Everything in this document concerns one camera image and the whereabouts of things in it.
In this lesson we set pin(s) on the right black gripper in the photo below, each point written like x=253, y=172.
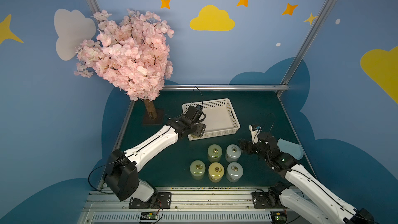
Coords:
x=253, y=146

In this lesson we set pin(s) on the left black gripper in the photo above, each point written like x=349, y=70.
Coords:
x=195, y=127

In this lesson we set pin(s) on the green canister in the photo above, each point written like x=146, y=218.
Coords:
x=214, y=153
x=197, y=169

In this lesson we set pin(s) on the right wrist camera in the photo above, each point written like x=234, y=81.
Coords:
x=255, y=130

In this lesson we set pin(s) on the right controller board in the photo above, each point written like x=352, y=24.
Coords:
x=278, y=218

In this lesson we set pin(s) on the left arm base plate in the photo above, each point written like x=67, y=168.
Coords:
x=162, y=199

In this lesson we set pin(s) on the aluminium back frame bar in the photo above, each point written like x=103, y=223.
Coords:
x=226, y=87

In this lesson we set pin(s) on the controller board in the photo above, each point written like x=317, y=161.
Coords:
x=149, y=216
x=278, y=218

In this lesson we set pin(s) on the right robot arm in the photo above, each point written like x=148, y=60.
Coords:
x=321, y=206

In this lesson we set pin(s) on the yellow canister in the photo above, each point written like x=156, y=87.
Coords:
x=215, y=172

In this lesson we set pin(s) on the light blue dustpan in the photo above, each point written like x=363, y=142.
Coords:
x=293, y=149

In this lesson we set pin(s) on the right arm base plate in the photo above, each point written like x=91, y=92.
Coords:
x=266, y=200

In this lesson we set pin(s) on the white perforated plastic basket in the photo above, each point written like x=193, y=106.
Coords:
x=220, y=120

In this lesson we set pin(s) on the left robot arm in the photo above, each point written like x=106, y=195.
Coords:
x=123, y=167

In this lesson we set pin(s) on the pink cherry blossom tree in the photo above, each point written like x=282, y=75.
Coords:
x=131, y=55

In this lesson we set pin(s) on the left controller board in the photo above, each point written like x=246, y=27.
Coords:
x=149, y=216

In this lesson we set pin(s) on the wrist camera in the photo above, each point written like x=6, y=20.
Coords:
x=195, y=113
x=255, y=130

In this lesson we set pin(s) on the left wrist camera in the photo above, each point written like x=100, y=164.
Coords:
x=195, y=113

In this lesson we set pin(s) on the light blue canister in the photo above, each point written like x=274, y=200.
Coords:
x=233, y=153

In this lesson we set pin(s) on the dark metal tree base plate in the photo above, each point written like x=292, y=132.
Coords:
x=157, y=121

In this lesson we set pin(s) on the aluminium front rail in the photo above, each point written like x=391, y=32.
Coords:
x=189, y=205

